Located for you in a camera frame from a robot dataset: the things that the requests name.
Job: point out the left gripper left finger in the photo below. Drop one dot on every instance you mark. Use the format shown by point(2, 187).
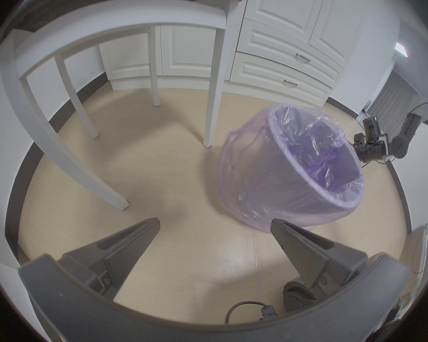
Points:
point(128, 258)

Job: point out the white trash bin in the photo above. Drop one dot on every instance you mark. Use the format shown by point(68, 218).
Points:
point(289, 183)

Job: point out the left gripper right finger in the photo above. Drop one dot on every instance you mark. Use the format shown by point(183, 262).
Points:
point(306, 255)

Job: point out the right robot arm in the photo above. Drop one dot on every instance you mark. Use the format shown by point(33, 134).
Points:
point(408, 134)

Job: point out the white chair dark grey seat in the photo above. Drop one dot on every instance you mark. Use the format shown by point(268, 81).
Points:
point(128, 16)

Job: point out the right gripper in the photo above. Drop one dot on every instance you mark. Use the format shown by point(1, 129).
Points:
point(372, 151)

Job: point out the white wardrobe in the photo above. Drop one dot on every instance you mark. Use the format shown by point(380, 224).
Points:
point(289, 30)

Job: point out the grey curtain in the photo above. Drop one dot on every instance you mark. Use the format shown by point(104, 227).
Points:
point(392, 102)

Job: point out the purple plastic bag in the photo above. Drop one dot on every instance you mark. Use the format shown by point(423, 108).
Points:
point(249, 191)

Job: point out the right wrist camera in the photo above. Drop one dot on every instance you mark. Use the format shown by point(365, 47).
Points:
point(371, 126)

